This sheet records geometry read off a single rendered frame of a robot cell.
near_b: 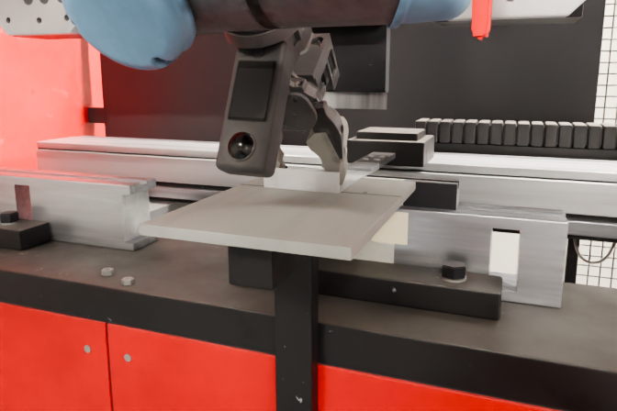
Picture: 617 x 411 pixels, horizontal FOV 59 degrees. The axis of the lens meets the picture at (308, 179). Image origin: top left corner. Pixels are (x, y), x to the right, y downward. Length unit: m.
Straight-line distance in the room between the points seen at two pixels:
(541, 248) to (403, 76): 0.61
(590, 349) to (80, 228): 0.67
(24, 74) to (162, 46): 1.10
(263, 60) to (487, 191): 0.50
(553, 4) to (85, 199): 0.64
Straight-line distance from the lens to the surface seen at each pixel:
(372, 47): 0.64
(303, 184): 0.57
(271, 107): 0.44
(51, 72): 1.46
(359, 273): 0.61
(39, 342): 0.80
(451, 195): 0.63
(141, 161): 1.10
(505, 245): 3.15
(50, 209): 0.90
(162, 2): 0.30
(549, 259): 0.63
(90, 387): 0.77
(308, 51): 0.52
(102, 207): 0.83
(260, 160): 0.44
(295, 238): 0.40
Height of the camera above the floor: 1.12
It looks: 11 degrees down
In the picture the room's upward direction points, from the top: straight up
